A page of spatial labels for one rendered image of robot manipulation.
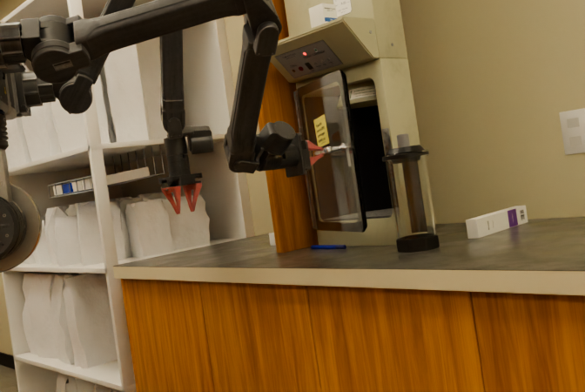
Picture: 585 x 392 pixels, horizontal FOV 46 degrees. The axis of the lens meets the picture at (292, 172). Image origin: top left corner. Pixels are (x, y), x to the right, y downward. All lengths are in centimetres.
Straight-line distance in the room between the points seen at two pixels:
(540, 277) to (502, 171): 89
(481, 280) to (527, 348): 14
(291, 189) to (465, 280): 81
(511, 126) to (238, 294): 89
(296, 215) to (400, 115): 44
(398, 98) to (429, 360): 68
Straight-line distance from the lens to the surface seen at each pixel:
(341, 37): 173
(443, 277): 132
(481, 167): 210
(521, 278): 123
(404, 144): 162
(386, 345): 149
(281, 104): 199
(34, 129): 314
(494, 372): 135
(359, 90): 184
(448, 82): 216
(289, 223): 196
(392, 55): 179
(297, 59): 186
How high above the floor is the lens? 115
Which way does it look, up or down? level
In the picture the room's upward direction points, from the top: 8 degrees counter-clockwise
